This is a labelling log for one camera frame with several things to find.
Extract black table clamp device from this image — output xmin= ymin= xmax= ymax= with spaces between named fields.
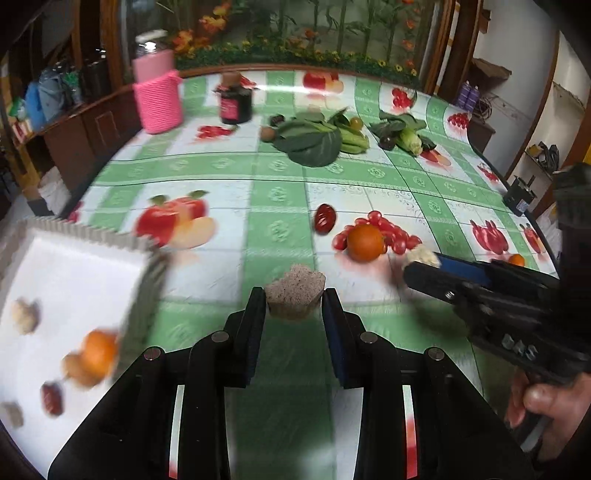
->
xmin=503 ymin=175 xmax=536 ymax=216

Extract brown longan fruit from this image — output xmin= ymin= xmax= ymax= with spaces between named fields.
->
xmin=61 ymin=353 xmax=97 ymax=389

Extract pink sleeved bottle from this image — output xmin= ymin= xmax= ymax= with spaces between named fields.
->
xmin=132 ymin=29 xmax=183 ymax=135

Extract purple bottles on shelf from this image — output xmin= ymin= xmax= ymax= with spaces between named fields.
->
xmin=457 ymin=81 xmax=480 ymax=112

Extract orange mandarin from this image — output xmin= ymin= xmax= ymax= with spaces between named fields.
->
xmin=81 ymin=329 xmax=118 ymax=379
xmin=346 ymin=224 xmax=386 ymax=263

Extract white striped-rim tray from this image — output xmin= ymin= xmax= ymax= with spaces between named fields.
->
xmin=1 ymin=217 xmax=166 ymax=476

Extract red jujube date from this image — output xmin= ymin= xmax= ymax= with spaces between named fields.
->
xmin=40 ymin=382 xmax=63 ymax=417
xmin=314 ymin=204 xmax=337 ymax=235

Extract green leafy vegetable pile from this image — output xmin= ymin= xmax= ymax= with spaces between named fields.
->
xmin=269 ymin=108 xmax=370 ymax=168

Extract green cabbage vegetable pile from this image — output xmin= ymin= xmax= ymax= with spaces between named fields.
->
xmin=369 ymin=111 xmax=437 ymax=157

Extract round beige cake piece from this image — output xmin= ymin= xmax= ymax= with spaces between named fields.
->
xmin=0 ymin=402 xmax=24 ymax=429

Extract person's right hand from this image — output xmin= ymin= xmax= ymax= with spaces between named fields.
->
xmin=505 ymin=370 xmax=590 ymax=461

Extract white plastic bucket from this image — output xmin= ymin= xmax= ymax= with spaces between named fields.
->
xmin=37 ymin=167 xmax=71 ymax=215

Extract dark red-label jar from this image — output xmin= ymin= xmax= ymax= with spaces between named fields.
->
xmin=216 ymin=72 xmax=252 ymax=125

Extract small orange tangerine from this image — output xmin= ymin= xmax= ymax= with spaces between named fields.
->
xmin=507 ymin=254 xmax=526 ymax=267

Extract dark wooden cabinet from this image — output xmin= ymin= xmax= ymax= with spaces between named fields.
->
xmin=17 ymin=86 xmax=141 ymax=193

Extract green checkered fruit tablecloth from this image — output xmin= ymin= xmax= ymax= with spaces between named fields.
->
xmin=59 ymin=69 xmax=562 ymax=480

